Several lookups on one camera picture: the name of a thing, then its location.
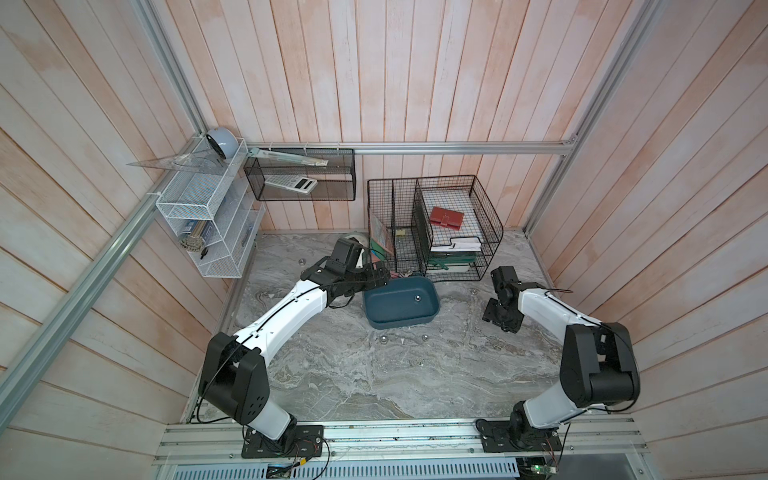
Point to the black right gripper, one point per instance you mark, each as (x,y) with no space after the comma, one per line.
(509,323)

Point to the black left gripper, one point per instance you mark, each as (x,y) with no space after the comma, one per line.
(371,281)

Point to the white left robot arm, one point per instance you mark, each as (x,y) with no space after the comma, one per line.
(234,377)

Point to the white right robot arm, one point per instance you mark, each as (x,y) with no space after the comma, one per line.
(598,369)

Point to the teal plastic storage box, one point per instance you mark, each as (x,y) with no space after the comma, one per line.
(393,305)

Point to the colourful paper folders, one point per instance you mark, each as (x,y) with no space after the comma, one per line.
(381,242)

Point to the green round clock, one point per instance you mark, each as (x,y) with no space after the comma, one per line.
(358,237)

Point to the white calculator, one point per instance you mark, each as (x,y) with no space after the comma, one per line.
(292,183)

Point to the clear triangle ruler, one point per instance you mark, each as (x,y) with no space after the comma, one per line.
(203,162)

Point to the grey round speaker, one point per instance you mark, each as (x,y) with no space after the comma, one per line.
(223,142)

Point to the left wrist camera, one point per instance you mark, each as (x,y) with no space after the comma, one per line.
(344,257)

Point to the black wire desk organizer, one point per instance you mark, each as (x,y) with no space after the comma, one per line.
(444,228)

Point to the black wire wall basket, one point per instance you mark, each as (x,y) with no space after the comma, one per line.
(334,168)

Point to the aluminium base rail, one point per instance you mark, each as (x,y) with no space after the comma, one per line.
(590,447)

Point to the white wire mesh shelf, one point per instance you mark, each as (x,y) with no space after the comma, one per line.
(215,218)

